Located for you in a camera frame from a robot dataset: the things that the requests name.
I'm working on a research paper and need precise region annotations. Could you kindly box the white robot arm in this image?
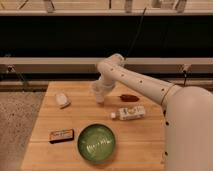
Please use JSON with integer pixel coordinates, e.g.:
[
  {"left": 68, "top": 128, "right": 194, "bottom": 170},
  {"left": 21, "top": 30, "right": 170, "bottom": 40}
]
[{"left": 97, "top": 54, "right": 213, "bottom": 171}]

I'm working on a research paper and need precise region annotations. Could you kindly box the small white ceramic piece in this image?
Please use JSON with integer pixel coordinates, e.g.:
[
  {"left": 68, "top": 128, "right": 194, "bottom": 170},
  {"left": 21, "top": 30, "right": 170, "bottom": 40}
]
[{"left": 55, "top": 93, "right": 70, "bottom": 108}]

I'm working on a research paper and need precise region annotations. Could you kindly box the green ceramic bowl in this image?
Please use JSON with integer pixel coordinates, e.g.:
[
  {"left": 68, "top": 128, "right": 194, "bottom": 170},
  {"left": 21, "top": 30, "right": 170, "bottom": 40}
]
[{"left": 77, "top": 124, "right": 116, "bottom": 164}]

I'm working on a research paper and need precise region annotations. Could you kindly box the orange and black box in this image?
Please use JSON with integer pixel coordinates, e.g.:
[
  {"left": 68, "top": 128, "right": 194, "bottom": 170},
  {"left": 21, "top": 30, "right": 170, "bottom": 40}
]
[{"left": 49, "top": 129, "right": 74, "bottom": 144}]

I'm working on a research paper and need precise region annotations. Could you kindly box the black hanging cable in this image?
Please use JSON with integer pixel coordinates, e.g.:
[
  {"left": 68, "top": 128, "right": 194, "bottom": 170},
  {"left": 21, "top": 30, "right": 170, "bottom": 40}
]
[{"left": 124, "top": 7, "right": 147, "bottom": 60}]

